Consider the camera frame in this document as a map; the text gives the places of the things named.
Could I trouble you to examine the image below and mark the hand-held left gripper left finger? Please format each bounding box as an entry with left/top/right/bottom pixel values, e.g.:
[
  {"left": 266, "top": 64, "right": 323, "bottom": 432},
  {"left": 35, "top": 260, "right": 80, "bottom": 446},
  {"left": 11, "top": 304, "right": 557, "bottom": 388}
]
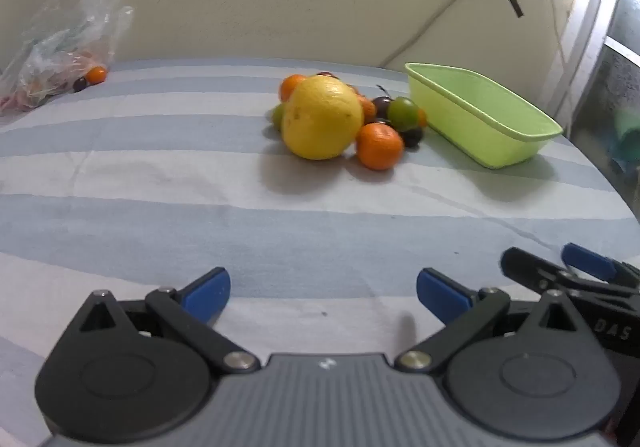
[{"left": 65, "top": 267, "right": 261, "bottom": 374}]

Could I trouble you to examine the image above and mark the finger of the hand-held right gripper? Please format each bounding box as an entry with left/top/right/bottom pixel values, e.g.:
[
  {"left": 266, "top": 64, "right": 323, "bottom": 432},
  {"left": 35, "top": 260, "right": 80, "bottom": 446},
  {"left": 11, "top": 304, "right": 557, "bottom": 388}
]
[
  {"left": 501, "top": 247, "right": 640, "bottom": 300},
  {"left": 561, "top": 243, "right": 640, "bottom": 287}
]

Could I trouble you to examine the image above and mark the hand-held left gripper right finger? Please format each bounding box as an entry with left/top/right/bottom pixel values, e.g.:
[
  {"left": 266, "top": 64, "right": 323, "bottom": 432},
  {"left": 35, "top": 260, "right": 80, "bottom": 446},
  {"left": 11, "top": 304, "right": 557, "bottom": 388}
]
[{"left": 394, "top": 268, "right": 597, "bottom": 374}]

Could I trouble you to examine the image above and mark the light green plastic basket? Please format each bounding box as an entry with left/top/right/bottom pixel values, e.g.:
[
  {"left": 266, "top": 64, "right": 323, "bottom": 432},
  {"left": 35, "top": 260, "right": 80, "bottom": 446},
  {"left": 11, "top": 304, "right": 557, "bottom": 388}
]
[{"left": 404, "top": 62, "right": 564, "bottom": 170}]

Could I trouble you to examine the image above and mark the green tomato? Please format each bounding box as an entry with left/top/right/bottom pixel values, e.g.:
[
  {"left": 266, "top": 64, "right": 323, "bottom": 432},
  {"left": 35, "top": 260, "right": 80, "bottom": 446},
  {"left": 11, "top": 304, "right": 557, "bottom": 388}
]
[{"left": 387, "top": 97, "right": 420, "bottom": 131}]

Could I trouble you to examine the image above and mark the large yellow grapefruit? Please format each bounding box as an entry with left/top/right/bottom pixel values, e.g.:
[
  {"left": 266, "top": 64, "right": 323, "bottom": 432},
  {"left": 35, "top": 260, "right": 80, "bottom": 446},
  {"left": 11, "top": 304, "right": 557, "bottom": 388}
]
[{"left": 281, "top": 75, "right": 365, "bottom": 161}]

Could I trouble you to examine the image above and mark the blue striped bed sheet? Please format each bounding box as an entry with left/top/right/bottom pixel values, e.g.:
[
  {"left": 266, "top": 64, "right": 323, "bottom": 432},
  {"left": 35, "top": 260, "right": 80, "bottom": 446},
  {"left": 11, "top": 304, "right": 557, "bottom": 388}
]
[{"left": 0, "top": 58, "right": 640, "bottom": 447}]

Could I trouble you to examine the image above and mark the green object behind glass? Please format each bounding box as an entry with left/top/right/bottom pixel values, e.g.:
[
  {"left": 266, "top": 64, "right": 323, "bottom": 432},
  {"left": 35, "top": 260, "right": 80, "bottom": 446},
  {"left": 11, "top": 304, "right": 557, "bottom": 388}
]
[{"left": 607, "top": 107, "right": 640, "bottom": 175}]

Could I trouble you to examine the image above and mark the clear plastic bag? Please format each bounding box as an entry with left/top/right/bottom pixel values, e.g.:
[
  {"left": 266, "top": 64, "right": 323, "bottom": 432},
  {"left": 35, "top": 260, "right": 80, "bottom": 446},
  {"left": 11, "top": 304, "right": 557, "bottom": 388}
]
[{"left": 0, "top": 0, "right": 135, "bottom": 115}]

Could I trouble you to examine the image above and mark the white window frame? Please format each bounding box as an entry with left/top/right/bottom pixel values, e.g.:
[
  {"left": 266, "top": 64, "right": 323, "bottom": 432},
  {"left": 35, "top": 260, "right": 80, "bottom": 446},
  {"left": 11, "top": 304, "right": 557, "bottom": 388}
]
[{"left": 537, "top": 0, "right": 640, "bottom": 128}]

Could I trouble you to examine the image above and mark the white power cable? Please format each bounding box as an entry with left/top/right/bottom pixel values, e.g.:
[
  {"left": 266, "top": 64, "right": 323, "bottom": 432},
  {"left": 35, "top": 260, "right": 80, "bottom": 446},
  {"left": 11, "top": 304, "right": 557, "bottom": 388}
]
[{"left": 379, "top": 0, "right": 488, "bottom": 69}]

